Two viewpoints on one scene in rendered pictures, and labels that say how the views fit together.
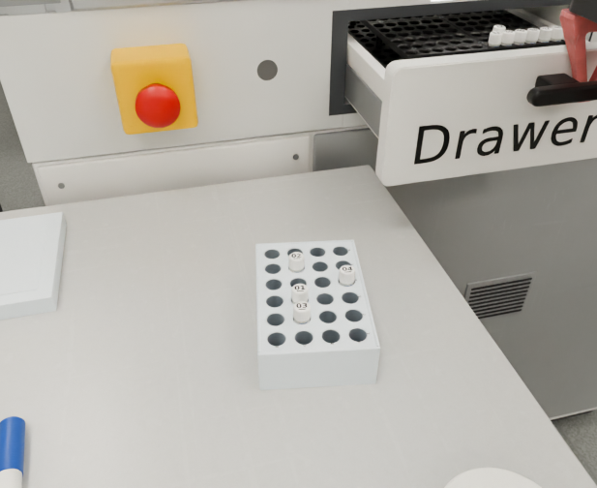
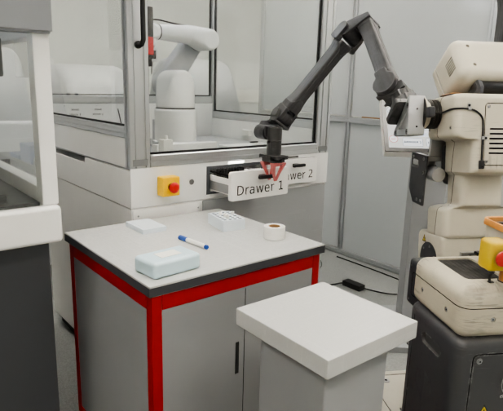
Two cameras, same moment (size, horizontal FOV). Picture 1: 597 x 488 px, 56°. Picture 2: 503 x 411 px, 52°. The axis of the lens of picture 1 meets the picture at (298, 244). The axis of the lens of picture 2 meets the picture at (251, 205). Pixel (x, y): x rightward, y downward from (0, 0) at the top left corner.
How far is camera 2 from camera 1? 1.46 m
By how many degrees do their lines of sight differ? 33
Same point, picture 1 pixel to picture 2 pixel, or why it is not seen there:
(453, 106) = (243, 181)
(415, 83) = (236, 176)
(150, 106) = (174, 187)
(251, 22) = (188, 170)
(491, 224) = not seen: hidden behind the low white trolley
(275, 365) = (226, 223)
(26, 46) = (138, 176)
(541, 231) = not seen: hidden behind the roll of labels
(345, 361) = (239, 223)
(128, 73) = (166, 180)
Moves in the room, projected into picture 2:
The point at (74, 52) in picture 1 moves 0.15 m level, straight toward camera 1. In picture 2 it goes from (148, 177) to (174, 183)
